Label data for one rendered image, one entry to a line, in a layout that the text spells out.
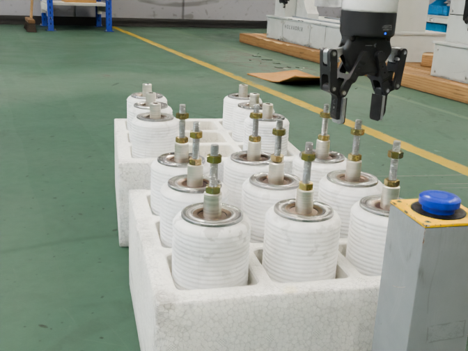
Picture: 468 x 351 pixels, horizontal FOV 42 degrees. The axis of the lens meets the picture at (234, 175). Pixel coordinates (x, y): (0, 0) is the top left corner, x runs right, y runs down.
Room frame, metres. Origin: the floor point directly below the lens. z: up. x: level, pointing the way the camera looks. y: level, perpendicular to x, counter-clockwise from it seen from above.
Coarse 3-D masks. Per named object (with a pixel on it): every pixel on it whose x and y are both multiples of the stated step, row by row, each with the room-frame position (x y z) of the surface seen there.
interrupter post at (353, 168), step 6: (348, 162) 0.86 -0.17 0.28; (354, 162) 0.86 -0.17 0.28; (360, 162) 0.86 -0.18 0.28; (348, 168) 0.86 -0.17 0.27; (354, 168) 0.86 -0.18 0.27; (360, 168) 0.86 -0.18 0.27; (348, 174) 0.86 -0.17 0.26; (354, 174) 0.86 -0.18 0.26; (360, 174) 0.86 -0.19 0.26; (348, 180) 0.86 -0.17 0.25; (354, 180) 0.86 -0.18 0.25
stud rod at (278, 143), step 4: (276, 120) 0.84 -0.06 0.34; (280, 120) 0.83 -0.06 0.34; (276, 124) 0.84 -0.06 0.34; (280, 124) 0.83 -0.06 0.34; (276, 128) 0.84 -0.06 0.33; (280, 128) 0.83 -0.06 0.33; (276, 136) 0.84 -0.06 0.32; (280, 136) 0.83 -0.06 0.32; (276, 140) 0.84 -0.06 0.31; (280, 140) 0.83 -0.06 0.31; (276, 144) 0.83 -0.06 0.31; (280, 144) 0.83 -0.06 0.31; (276, 148) 0.83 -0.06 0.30; (280, 148) 0.83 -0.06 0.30; (276, 152) 0.83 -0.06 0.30; (280, 152) 0.84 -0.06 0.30
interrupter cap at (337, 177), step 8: (328, 176) 0.86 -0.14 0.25; (336, 176) 0.87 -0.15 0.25; (344, 176) 0.88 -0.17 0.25; (360, 176) 0.88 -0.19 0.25; (368, 176) 0.88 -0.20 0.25; (336, 184) 0.84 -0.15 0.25; (344, 184) 0.83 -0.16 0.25; (352, 184) 0.83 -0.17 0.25; (360, 184) 0.84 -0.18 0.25; (368, 184) 0.84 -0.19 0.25; (376, 184) 0.85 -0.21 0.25
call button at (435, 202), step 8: (424, 192) 0.58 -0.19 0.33; (432, 192) 0.58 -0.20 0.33; (440, 192) 0.59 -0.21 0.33; (448, 192) 0.59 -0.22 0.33; (424, 200) 0.57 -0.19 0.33; (432, 200) 0.56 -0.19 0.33; (440, 200) 0.56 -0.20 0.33; (448, 200) 0.56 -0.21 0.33; (456, 200) 0.57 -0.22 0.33; (424, 208) 0.57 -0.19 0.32; (432, 208) 0.56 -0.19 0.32; (440, 208) 0.56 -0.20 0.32; (448, 208) 0.56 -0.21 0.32; (456, 208) 0.56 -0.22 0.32
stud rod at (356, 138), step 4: (356, 120) 0.86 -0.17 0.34; (360, 120) 0.86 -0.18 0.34; (356, 124) 0.86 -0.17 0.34; (360, 124) 0.86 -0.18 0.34; (356, 128) 0.86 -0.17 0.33; (360, 128) 0.86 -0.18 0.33; (356, 136) 0.86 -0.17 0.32; (360, 136) 0.87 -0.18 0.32; (356, 140) 0.86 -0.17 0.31; (352, 144) 0.87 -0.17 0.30; (356, 144) 0.86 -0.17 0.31; (352, 148) 0.87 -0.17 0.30; (356, 148) 0.86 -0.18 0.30; (352, 152) 0.86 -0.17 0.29; (356, 152) 0.86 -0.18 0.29
